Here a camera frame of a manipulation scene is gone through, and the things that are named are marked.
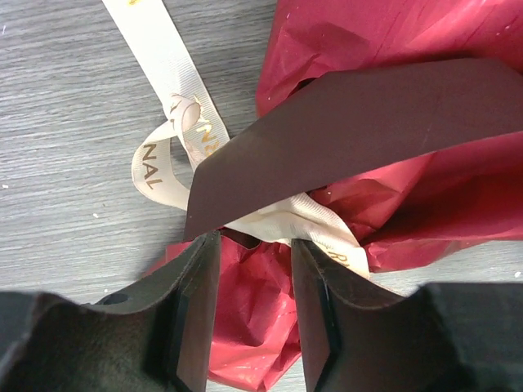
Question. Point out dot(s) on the cream printed ribbon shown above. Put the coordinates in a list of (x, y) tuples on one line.
[(192, 118)]

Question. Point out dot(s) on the red wrapping paper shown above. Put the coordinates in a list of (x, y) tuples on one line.
[(402, 117)]

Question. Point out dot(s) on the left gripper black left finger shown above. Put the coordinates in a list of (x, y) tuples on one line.
[(153, 335)]

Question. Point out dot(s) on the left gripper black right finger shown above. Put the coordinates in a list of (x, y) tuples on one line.
[(357, 336)]

